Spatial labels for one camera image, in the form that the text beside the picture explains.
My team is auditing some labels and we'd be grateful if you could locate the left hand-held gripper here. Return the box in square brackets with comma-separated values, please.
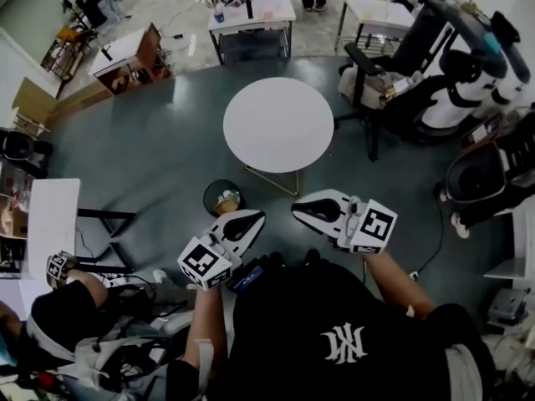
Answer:
[177, 209, 268, 292]

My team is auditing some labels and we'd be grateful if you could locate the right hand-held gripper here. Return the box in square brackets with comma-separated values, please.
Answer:
[291, 188, 399, 256]

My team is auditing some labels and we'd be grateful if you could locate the black wire waste bin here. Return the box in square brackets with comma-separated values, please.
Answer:
[202, 179, 247, 219]

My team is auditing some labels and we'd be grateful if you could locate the person's right forearm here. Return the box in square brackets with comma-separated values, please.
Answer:
[361, 251, 438, 321]

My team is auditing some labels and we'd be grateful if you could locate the person's left forearm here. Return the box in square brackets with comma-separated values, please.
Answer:
[183, 286, 229, 375]

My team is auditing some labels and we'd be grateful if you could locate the black blue device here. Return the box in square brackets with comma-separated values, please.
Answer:
[225, 256, 277, 295]

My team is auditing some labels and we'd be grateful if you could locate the round white table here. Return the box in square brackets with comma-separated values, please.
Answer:
[222, 76, 335, 198]

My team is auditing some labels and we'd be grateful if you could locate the person's black t-shirt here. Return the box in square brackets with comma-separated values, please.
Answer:
[166, 251, 497, 401]

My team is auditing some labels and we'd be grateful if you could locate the black office chair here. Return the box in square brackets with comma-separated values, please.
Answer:
[334, 42, 480, 162]

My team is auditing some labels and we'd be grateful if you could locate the beige cloth bag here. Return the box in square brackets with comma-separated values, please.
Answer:
[337, 63, 423, 110]

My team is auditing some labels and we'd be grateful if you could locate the white black robot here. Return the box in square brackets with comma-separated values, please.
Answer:
[455, 0, 532, 119]
[392, 0, 509, 132]

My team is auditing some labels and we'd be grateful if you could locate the white desk with black legs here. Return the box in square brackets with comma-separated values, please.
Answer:
[18, 177, 137, 304]

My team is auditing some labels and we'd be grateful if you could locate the white cabinet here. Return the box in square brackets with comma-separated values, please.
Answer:
[482, 206, 535, 283]

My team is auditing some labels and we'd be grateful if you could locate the white table with shelf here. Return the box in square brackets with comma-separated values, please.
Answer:
[207, 0, 297, 66]

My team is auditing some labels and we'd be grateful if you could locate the wooden desk with white top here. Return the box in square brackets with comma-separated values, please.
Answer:
[88, 22, 172, 96]

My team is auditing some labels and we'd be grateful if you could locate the pack of clear bottles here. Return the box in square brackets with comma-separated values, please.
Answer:
[0, 169, 33, 208]

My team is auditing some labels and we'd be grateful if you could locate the small brown cardboard box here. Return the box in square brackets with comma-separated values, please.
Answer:
[0, 194, 27, 238]

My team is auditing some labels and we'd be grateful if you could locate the black backpack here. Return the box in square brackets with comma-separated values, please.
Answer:
[0, 127, 54, 179]

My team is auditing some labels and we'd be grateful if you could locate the flat cardboard panel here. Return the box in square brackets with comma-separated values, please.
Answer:
[11, 76, 59, 119]

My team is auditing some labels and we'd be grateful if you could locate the wooden shelf cart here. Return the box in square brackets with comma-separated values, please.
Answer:
[40, 27, 89, 83]

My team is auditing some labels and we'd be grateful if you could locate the black monitor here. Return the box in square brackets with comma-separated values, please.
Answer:
[74, 0, 105, 28]

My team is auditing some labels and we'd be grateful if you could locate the black cable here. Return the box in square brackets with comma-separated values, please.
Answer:
[411, 190, 445, 277]

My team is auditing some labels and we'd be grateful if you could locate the grey backpack strap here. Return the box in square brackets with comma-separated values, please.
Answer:
[445, 343, 486, 401]
[192, 338, 215, 396]

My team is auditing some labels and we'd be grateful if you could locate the white metal-frame table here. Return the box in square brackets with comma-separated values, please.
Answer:
[334, 0, 415, 53]

